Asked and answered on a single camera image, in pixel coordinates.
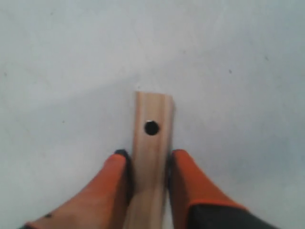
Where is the wooden stick with holes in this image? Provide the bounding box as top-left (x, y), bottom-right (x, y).
top-left (125, 91), bottom-right (174, 229)

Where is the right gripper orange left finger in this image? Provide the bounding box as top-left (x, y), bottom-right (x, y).
top-left (22, 149), bottom-right (131, 229)

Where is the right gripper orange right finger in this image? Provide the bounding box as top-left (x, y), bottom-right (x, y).
top-left (168, 149), bottom-right (282, 229)

